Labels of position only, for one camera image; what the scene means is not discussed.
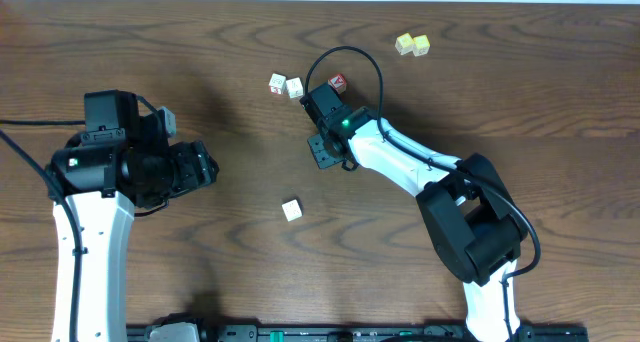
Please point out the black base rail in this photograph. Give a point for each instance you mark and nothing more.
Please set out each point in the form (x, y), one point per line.
(183, 327)

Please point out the red letter A block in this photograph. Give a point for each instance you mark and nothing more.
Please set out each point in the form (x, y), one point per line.
(338, 83)

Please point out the yellow block far right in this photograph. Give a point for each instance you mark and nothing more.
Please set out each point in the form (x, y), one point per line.
(421, 45)

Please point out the yellow block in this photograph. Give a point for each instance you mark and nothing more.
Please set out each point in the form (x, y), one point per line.
(404, 44)
(421, 45)

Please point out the white block beside red-sided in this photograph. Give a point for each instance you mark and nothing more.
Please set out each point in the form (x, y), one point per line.
(295, 88)

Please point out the white block red side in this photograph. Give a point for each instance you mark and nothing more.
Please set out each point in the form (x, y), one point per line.
(277, 84)

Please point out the white block number four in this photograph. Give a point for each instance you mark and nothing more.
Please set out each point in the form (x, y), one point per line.
(292, 210)

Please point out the yellow block far left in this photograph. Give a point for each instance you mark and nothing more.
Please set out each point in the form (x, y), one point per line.
(404, 44)

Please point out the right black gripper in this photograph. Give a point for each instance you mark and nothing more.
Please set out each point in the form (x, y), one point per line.
(323, 158)

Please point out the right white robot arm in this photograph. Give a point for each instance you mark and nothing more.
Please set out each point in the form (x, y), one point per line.
(475, 227)

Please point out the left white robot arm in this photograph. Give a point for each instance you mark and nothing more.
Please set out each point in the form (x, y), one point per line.
(104, 186)

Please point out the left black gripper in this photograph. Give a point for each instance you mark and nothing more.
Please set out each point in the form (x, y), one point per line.
(178, 167)

